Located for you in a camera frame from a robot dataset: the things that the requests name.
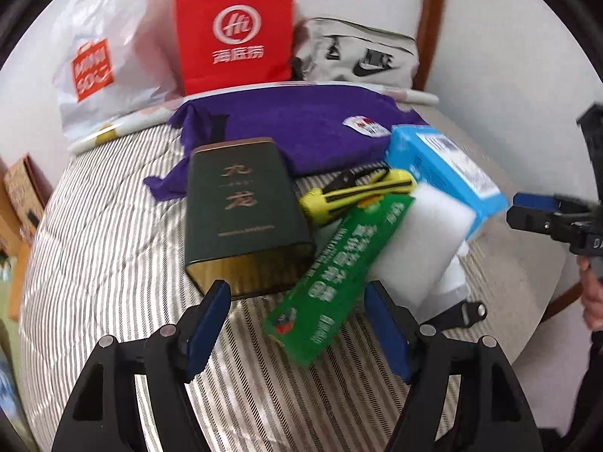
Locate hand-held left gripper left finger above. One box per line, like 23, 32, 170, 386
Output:
51, 280, 231, 452

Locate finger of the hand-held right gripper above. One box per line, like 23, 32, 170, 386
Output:
506, 207, 573, 243
513, 192, 568, 211

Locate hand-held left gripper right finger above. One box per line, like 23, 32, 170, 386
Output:
363, 280, 542, 452

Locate green printed packet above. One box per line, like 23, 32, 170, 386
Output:
264, 193, 415, 369

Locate person's right hand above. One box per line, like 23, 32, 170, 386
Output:
582, 268, 603, 330

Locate white sponge block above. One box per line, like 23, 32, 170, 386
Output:
370, 181, 478, 317

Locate blue tissue box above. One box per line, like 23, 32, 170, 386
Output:
385, 124, 510, 238

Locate dark green box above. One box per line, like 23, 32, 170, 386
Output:
184, 137, 317, 301

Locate yellow utility knife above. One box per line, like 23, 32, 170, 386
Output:
299, 168, 419, 224

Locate black scissors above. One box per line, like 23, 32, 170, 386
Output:
327, 166, 392, 190

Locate orange wooden board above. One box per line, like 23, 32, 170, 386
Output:
8, 242, 36, 323

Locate rolled white paper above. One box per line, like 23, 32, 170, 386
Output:
70, 92, 440, 154

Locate brown cardboard box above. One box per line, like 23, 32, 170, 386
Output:
4, 153, 55, 250

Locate purple cloth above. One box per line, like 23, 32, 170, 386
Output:
144, 82, 429, 201

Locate grey pouch bag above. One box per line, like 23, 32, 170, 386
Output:
292, 16, 419, 90

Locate white plastic shopping bag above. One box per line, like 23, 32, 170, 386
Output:
52, 0, 187, 151

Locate red paper bag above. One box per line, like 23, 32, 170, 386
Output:
173, 0, 295, 97

